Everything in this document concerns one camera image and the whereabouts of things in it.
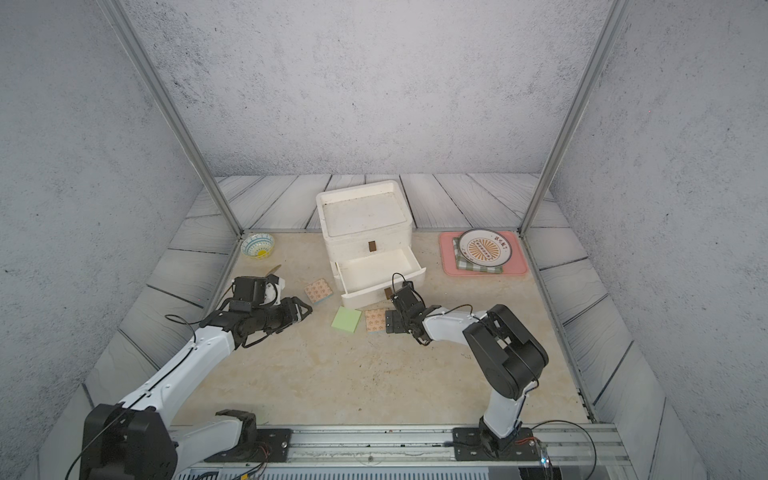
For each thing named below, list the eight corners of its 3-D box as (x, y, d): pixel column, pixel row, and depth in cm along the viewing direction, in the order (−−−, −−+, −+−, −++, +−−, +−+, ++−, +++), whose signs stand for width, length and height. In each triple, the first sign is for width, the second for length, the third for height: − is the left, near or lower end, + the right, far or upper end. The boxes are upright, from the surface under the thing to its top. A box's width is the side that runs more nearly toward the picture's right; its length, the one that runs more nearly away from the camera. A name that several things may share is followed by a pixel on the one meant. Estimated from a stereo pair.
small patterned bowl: (241, 261, 114) (236, 254, 111) (249, 241, 121) (245, 233, 118) (269, 261, 114) (265, 253, 111) (276, 241, 121) (272, 233, 118)
